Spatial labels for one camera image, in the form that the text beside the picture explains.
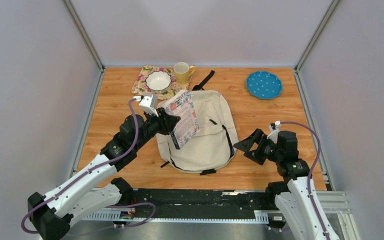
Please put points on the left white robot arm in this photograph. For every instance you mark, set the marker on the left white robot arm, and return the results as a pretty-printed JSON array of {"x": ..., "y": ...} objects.
[{"x": 53, "y": 214}]

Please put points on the floral square tray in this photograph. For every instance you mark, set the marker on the floral square tray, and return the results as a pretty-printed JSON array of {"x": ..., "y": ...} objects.
[{"x": 139, "y": 87}]

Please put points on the beige canvas backpack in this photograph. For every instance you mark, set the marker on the beige canvas backpack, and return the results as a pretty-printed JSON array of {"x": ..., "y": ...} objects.
[{"x": 212, "y": 147}]

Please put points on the yellow ceramic mug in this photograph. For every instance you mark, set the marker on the yellow ceramic mug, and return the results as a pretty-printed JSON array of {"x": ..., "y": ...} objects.
[{"x": 183, "y": 72}]

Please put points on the white bowl with dark rim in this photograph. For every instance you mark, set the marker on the white bowl with dark rim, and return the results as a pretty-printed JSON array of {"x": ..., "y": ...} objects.
[{"x": 158, "y": 81}]

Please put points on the blue polka dot plate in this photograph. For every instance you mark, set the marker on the blue polka dot plate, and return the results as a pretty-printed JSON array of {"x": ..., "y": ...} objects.
[{"x": 264, "y": 85}]

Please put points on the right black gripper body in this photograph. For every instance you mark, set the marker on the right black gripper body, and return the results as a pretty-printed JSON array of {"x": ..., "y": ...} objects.
[{"x": 265, "y": 150}]

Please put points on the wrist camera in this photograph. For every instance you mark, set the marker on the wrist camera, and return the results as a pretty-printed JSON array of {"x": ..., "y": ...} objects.
[
  {"x": 148, "y": 103},
  {"x": 274, "y": 128}
]

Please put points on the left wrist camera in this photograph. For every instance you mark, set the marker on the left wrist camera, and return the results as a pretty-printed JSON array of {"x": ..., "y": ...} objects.
[{"x": 148, "y": 103}]

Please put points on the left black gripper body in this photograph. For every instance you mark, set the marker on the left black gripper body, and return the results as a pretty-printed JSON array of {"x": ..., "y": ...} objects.
[{"x": 158, "y": 124}]

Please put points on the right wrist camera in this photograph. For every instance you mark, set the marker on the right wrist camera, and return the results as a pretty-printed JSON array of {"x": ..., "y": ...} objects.
[{"x": 274, "y": 128}]

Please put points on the floral patterned small book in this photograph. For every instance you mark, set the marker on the floral patterned small book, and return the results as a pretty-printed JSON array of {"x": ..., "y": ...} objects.
[{"x": 181, "y": 105}]

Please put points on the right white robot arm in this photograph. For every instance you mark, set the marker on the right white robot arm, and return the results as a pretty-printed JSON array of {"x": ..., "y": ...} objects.
[{"x": 295, "y": 196}]

